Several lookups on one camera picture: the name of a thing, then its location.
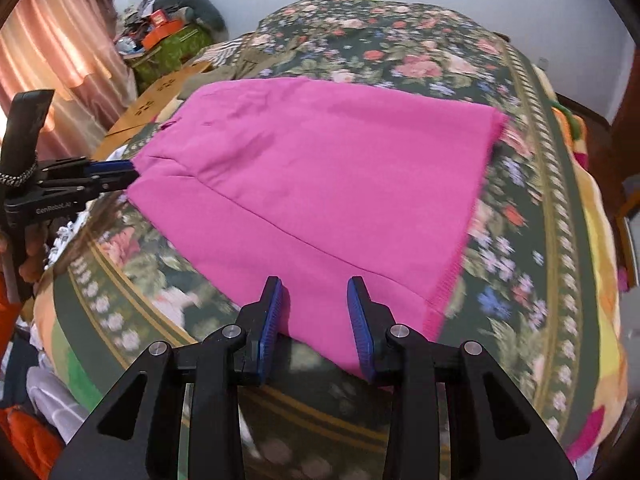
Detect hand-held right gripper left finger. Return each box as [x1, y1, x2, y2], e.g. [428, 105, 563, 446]
[49, 276, 285, 480]

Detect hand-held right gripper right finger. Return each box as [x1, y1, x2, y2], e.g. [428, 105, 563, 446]
[347, 276, 578, 480]

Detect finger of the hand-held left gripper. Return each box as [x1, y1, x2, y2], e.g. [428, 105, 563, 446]
[82, 172, 141, 196]
[82, 159, 137, 177]

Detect pink pants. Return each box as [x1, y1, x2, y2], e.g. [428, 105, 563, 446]
[126, 79, 510, 380]

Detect person's left hand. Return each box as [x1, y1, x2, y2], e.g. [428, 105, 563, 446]
[19, 225, 51, 283]

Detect cardboard box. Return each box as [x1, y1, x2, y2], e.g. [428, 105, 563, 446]
[92, 57, 213, 161]

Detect green patterned box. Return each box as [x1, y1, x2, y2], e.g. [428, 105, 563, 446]
[127, 24, 213, 92]

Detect pink curtain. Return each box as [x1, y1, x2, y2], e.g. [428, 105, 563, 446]
[0, 0, 138, 161]

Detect orange box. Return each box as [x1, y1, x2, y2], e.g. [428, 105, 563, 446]
[142, 10, 183, 48]

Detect khaki garment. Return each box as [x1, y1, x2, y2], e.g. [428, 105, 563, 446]
[220, 32, 301, 81]

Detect grey plush toy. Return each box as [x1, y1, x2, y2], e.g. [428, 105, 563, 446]
[165, 0, 228, 41]

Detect floral green blanket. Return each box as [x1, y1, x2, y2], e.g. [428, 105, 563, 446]
[37, 0, 601, 480]

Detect pile of clothes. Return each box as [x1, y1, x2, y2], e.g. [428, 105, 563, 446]
[0, 280, 88, 466]

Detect yellow orange fleece blanket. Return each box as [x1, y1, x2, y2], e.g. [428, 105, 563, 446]
[532, 62, 631, 463]

